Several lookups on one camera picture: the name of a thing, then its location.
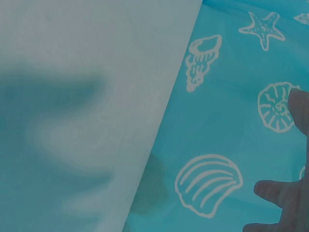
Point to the person's right hand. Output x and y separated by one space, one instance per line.
295 203

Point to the person's right thumb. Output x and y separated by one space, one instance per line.
300 110

